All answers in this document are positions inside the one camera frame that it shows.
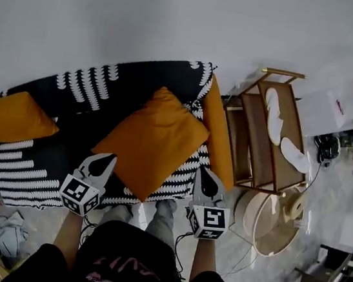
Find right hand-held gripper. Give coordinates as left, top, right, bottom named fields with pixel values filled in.
left=183, top=165, right=237, bottom=243

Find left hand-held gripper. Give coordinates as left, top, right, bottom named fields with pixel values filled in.
left=55, top=147, right=119, bottom=221

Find orange sofa with backrest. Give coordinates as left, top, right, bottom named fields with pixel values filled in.
left=0, top=33, right=251, bottom=243

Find large orange cushion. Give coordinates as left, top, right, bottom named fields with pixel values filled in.
left=85, top=77, right=216, bottom=210

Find small orange cushion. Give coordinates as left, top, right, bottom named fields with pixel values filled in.
left=0, top=88, right=65, bottom=151

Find person's right forearm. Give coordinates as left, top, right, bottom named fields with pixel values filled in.
left=189, top=236, right=221, bottom=279

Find person's left forearm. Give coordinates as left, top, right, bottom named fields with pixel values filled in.
left=48, top=207, right=86, bottom=272

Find person's left leg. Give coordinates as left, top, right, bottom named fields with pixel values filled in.
left=96, top=200, right=136, bottom=230

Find person's leg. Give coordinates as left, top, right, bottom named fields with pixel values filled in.
left=96, top=200, right=136, bottom=230
left=143, top=196, right=183, bottom=250

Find person's right leg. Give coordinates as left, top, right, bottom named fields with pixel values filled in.
left=143, top=196, right=183, bottom=250

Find wooden trolley shelf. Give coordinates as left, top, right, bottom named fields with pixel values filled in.
left=211, top=62, right=324, bottom=201

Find round beige floor fan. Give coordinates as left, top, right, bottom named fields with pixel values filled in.
left=228, top=177, right=310, bottom=263

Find white slipper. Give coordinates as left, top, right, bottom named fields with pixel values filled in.
left=257, top=86, right=289, bottom=147
left=276, top=136, right=315, bottom=175

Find person's black printed shirt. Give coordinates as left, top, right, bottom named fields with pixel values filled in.
left=1, top=205, right=264, bottom=282

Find black and white patterned blanket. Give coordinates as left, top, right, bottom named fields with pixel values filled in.
left=0, top=33, right=226, bottom=234

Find crumpled grey cloth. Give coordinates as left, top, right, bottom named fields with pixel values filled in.
left=0, top=208, right=34, bottom=261

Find white cardboard box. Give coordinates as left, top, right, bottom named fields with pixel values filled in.
left=294, top=83, right=353, bottom=144

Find dark wooden stool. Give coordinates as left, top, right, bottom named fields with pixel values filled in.
left=291, top=239, right=353, bottom=282

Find black floor cable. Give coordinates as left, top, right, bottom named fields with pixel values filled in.
left=169, top=230, right=197, bottom=282

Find black headphones with cable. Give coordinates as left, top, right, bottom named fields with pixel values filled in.
left=299, top=130, right=343, bottom=196

